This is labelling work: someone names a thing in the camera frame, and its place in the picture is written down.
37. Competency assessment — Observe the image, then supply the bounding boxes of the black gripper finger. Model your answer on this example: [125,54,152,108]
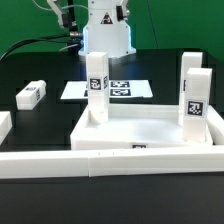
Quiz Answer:
[116,0,130,21]
[46,0,77,30]

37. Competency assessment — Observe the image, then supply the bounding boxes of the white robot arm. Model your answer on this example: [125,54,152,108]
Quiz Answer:
[78,0,136,60]

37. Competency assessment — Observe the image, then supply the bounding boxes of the fiducial marker sheet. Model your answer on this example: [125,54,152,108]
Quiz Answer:
[60,79,154,100]

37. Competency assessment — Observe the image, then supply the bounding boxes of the white block at left edge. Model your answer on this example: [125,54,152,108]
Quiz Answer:
[0,111,12,145]

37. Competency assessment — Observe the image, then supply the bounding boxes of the white L-shaped guide fence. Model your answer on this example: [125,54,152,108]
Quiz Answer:
[0,107,224,179]

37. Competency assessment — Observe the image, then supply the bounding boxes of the grey thin cable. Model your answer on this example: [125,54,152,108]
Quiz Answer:
[31,0,90,12]

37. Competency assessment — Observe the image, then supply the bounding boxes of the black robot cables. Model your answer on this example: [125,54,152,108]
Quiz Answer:
[0,0,84,62]

